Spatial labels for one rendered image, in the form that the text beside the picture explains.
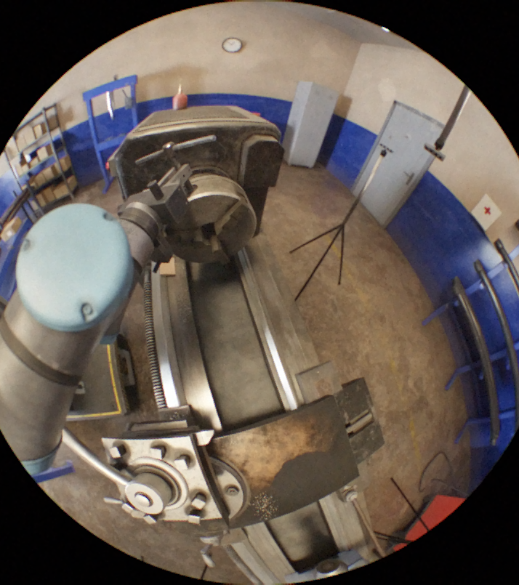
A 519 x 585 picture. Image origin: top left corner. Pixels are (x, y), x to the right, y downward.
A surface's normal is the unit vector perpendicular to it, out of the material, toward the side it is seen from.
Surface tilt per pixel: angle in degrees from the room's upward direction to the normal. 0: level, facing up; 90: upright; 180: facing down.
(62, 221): 34
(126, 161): 90
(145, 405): 0
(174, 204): 73
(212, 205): 90
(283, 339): 0
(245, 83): 90
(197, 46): 90
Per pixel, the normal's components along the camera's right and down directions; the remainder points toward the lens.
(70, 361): 0.94, 0.32
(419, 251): -0.94, 0.19
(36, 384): 0.90, 0.12
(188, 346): 0.15, -0.48
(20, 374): 0.73, -0.12
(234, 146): 0.30, 0.85
